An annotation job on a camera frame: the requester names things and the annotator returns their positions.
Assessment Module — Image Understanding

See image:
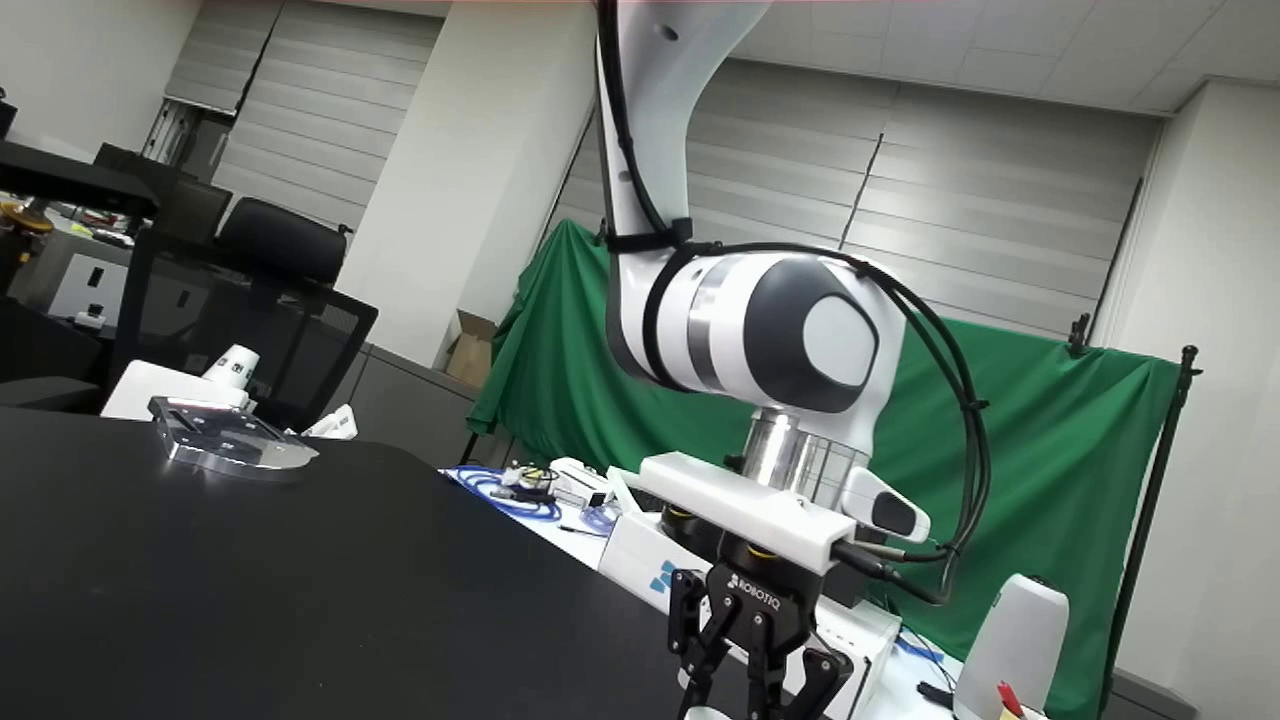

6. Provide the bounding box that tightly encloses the green backdrop cloth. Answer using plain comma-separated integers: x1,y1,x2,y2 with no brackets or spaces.
463,216,1190,720

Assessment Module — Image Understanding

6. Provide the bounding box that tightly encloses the white Robotiq cardboard box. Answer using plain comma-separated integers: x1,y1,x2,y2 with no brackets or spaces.
590,503,904,720

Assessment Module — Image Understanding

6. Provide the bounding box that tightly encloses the black backdrop stand pole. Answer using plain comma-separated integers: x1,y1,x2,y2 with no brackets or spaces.
1065,308,1203,704

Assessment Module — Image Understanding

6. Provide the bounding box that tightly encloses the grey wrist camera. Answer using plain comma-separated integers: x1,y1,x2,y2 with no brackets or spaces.
836,463,941,547

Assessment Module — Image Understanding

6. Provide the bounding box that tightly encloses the white rounded plastic container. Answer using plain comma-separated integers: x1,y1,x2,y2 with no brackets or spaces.
949,566,1075,720

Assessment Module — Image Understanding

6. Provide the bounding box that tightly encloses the black padded office chair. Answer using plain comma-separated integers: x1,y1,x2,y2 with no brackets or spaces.
207,190,356,293

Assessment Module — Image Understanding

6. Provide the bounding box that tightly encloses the clear plastic holder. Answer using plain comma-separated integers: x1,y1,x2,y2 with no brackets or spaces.
143,390,324,480

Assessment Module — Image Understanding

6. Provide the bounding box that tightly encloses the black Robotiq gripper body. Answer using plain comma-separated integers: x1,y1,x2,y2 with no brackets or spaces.
659,508,840,641

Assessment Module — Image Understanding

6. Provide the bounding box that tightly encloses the brown cardboard box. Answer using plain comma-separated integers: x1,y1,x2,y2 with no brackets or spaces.
439,308,500,395

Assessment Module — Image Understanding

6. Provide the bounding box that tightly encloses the white gripper mounting plate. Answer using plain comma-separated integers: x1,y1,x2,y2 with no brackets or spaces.
635,449,860,562

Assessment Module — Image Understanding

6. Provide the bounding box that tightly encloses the black mesh office chair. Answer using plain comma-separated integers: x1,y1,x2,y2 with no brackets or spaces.
109,229,384,437

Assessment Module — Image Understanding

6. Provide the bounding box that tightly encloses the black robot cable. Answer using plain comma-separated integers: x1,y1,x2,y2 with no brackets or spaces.
590,0,998,608

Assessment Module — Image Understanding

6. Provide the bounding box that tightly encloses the white flat device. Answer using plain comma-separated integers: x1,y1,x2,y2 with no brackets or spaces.
542,452,612,510

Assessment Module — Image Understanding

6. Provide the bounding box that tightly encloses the small white box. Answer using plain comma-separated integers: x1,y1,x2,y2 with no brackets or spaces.
97,341,262,422

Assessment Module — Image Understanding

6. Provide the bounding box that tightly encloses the dark office desk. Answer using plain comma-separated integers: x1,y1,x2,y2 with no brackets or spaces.
0,137,168,415

